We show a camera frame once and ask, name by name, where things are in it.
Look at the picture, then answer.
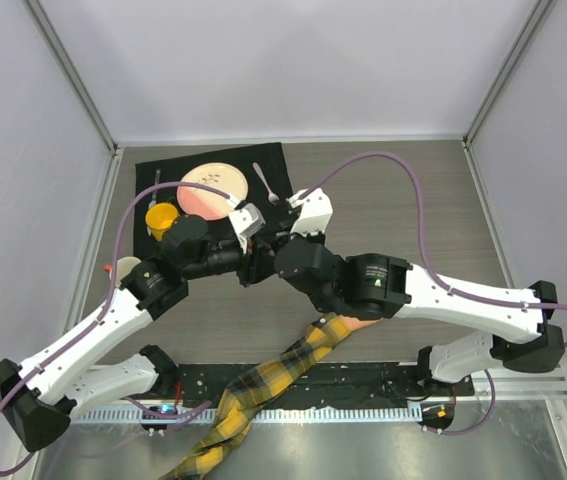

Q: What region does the white slotted cable duct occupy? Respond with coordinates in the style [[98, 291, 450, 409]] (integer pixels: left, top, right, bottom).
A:
[[48, 405, 423, 426]]

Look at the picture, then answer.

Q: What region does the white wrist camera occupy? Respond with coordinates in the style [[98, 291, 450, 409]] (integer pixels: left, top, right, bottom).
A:
[[228, 197, 266, 254], [287, 188, 333, 237]]

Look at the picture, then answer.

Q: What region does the pink ceramic plate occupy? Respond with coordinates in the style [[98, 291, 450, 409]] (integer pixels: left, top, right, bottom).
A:
[[176, 163, 250, 222]]

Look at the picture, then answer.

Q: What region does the purple cable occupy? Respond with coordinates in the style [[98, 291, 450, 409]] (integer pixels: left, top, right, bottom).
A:
[[0, 181, 239, 476], [302, 152, 567, 435]]

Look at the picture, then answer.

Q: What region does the silver knife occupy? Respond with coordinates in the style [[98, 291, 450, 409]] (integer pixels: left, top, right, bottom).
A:
[[147, 169, 162, 211]]

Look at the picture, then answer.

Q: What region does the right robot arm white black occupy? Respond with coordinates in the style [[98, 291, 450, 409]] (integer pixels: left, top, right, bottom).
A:
[[274, 233, 566, 395]]

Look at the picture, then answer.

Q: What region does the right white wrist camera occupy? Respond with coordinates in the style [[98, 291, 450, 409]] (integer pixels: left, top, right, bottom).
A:
[[287, 188, 333, 237]]

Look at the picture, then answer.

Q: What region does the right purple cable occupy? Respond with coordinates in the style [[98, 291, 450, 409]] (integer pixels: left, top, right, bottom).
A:
[[302, 152, 567, 435]]

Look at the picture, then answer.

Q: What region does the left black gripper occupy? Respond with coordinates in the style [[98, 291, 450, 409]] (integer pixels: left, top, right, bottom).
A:
[[182, 232, 274, 286]]

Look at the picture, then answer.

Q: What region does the yellow cup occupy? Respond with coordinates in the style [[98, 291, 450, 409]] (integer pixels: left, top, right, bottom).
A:
[[145, 202, 179, 242]]

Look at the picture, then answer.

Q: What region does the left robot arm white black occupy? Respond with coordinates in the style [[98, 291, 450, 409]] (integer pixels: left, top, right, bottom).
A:
[[0, 206, 265, 453]]

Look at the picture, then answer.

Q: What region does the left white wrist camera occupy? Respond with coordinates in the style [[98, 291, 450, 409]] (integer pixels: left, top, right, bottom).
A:
[[228, 197, 266, 254]]

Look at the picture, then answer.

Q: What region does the yellow plaid sleeve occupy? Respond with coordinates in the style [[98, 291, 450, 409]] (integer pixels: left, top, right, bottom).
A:
[[163, 314, 353, 479]]

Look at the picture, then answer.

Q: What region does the black cloth placemat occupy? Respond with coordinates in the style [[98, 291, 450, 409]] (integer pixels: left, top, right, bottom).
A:
[[133, 143, 293, 258]]

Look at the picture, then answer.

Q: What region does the white cup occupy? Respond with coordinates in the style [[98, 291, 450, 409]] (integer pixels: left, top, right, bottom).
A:
[[107, 256, 141, 288]]

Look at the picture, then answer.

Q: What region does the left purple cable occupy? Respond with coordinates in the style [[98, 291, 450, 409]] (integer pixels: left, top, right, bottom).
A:
[[0, 181, 239, 476]]

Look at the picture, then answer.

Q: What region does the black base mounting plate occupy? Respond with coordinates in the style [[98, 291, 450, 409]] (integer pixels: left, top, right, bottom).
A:
[[118, 362, 475, 407]]

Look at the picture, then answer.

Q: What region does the silver fork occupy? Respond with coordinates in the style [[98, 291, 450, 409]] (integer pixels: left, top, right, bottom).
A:
[[252, 162, 280, 205]]

